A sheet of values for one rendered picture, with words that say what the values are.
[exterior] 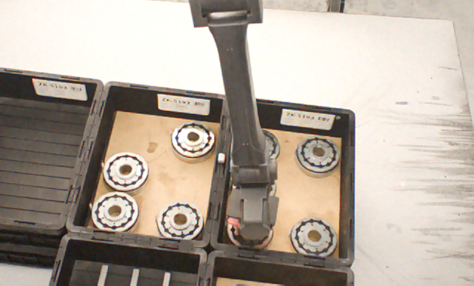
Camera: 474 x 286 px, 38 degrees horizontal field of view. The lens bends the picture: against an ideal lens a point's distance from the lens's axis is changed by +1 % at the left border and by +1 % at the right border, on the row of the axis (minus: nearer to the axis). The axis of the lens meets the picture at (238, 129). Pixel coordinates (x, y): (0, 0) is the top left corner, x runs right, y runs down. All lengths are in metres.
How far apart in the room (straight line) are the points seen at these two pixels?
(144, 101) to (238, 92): 0.57
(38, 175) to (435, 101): 1.10
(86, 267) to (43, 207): 0.18
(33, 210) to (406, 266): 0.88
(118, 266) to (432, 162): 0.87
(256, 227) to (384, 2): 2.11
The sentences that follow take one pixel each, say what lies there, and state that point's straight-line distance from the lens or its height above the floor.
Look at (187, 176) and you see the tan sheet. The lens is 1.63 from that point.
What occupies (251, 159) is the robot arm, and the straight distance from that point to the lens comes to 1.26.
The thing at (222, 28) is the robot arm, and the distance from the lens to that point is 1.08.
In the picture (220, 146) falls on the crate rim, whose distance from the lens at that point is 1.56.
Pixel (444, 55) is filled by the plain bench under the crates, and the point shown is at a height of 0.70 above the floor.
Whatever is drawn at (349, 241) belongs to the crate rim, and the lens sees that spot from 1.48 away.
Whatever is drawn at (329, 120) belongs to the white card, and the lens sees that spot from 1.67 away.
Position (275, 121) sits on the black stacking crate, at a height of 0.86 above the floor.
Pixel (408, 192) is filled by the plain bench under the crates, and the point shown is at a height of 0.70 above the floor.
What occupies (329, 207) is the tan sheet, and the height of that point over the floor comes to 0.83.
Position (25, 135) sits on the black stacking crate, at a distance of 1.74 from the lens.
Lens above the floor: 2.23
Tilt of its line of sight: 55 degrees down
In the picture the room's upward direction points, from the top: 6 degrees clockwise
